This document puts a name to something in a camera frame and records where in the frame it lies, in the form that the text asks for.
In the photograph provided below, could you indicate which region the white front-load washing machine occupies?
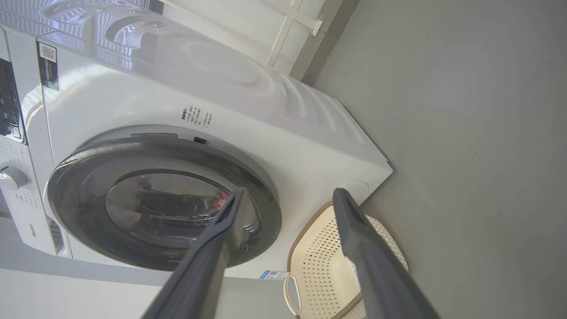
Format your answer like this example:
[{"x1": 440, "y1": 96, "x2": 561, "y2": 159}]
[{"x1": 0, "y1": 0, "x2": 394, "y2": 280}]

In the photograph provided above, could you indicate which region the washing machine door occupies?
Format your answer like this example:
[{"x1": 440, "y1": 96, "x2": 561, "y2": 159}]
[{"x1": 46, "y1": 136, "x2": 283, "y2": 272}]

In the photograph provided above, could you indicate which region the black QR code sticker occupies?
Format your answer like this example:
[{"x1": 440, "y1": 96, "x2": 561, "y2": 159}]
[{"x1": 37, "y1": 43, "x2": 60, "y2": 92}]

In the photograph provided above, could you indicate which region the round drain filter cover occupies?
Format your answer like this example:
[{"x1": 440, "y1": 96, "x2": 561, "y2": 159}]
[{"x1": 330, "y1": 180, "x2": 370, "y2": 205}]

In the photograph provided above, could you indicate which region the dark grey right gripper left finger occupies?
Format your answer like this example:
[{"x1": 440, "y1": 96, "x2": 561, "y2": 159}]
[{"x1": 141, "y1": 187, "x2": 249, "y2": 319}]

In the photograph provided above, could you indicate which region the cream perforated laundry basket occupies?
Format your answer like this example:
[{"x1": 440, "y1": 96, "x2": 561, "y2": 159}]
[{"x1": 283, "y1": 202, "x2": 409, "y2": 319}]

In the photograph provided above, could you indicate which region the white control dial knob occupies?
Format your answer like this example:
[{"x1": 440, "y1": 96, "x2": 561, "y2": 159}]
[{"x1": 0, "y1": 163, "x2": 28, "y2": 191}]

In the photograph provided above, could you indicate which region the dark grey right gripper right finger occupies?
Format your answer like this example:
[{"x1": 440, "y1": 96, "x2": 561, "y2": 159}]
[{"x1": 332, "y1": 187, "x2": 440, "y2": 319}]

